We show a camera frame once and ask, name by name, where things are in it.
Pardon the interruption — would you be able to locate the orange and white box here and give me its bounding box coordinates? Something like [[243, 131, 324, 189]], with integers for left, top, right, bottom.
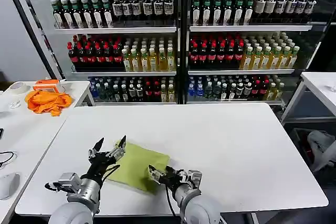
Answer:
[[33, 79, 65, 94]]

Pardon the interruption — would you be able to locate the shelf rack with bottles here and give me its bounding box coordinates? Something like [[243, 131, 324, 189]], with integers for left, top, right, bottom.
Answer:
[[51, 0, 178, 104], [187, 0, 320, 107]]

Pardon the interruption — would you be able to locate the light green shirt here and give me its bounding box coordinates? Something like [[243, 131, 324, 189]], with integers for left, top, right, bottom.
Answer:
[[103, 141, 171, 196]]

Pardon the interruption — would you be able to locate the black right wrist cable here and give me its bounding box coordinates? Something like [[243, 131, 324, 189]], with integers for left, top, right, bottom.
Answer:
[[165, 184, 182, 217]]

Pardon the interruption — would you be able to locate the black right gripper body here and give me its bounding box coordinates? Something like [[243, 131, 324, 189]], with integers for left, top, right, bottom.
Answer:
[[158, 172, 185, 188]]

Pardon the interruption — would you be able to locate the black looped cable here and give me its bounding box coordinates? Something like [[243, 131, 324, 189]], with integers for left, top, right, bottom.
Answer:
[[0, 151, 18, 169]]

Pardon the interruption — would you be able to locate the grey rounded mouse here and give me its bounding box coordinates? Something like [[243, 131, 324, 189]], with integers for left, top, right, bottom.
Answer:
[[0, 173, 21, 200]]

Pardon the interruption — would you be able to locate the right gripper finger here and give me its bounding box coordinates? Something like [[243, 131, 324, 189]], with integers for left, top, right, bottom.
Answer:
[[148, 165, 164, 182], [165, 165, 188, 183]]

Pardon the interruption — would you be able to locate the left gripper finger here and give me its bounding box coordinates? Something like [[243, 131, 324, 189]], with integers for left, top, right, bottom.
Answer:
[[106, 135, 127, 160], [88, 137, 105, 159]]

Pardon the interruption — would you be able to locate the orange crumpled cloth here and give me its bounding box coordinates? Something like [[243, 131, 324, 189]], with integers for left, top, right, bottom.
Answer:
[[25, 90, 73, 118]]

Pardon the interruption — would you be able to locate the white tape roll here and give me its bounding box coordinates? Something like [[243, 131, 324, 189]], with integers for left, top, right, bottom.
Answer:
[[9, 81, 28, 94]]

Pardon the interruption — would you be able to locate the black upright post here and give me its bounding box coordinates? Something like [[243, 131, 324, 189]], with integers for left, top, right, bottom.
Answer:
[[175, 0, 191, 104]]

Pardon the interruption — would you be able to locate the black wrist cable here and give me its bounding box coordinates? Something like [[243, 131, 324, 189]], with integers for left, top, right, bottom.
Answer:
[[165, 184, 182, 217], [44, 181, 67, 192]]

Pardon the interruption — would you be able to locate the black slanted pole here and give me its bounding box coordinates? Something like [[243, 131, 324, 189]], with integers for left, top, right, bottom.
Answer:
[[2, 0, 59, 81], [13, 0, 66, 81]]

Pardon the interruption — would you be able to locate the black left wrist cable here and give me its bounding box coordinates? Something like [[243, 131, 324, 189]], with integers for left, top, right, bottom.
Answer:
[[44, 181, 67, 192]]

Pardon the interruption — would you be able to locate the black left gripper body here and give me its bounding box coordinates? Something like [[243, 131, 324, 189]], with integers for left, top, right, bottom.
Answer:
[[87, 151, 117, 180]]

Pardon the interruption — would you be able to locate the white side table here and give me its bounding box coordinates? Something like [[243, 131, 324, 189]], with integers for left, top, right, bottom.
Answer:
[[0, 80, 96, 224]]

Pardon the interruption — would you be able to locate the white table with frame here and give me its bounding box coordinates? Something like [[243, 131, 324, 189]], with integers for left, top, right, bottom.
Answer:
[[280, 71, 336, 126]]

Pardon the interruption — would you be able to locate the person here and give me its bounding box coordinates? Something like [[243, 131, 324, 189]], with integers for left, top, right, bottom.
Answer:
[[306, 130, 336, 174]]

